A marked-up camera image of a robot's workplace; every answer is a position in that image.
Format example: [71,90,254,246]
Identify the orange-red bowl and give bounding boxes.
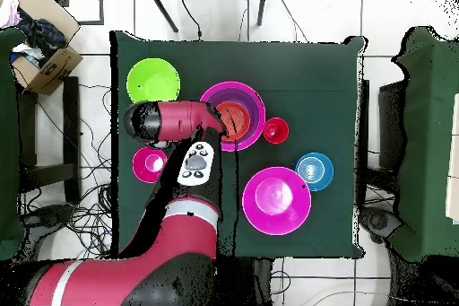
[214,101,251,142]

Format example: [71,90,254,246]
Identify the purple bowl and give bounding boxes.
[205,86,264,144]

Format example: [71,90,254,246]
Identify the large pink bowl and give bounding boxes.
[199,80,267,153]
[242,166,313,237]

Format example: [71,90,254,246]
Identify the light green bowl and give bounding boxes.
[126,57,181,104]

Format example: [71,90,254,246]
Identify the red cup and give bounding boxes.
[262,116,290,144]

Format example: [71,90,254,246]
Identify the blue bowl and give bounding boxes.
[294,152,335,193]

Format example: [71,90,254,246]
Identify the small magenta bowl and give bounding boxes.
[131,145,169,184]

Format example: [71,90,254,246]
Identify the dark green tablecloth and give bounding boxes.
[108,30,368,260]

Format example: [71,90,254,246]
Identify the dark grey chair base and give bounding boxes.
[19,203,76,239]
[359,206,403,243]

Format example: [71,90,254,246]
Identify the cardboard box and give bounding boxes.
[9,0,84,96]

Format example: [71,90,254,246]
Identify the green cloth covered table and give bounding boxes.
[392,26,459,262]
[0,27,27,261]

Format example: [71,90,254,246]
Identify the dark blue clothing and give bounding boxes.
[17,9,68,66]

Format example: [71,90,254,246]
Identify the pink cloth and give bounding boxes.
[0,0,22,30]

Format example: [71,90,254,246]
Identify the black power cable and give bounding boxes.
[179,0,204,41]

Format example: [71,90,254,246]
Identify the tangle of black cables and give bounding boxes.
[19,83,113,260]

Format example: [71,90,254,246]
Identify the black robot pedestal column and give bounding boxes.
[214,257,275,306]

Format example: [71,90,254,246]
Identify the black stool frame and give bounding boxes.
[15,75,82,205]

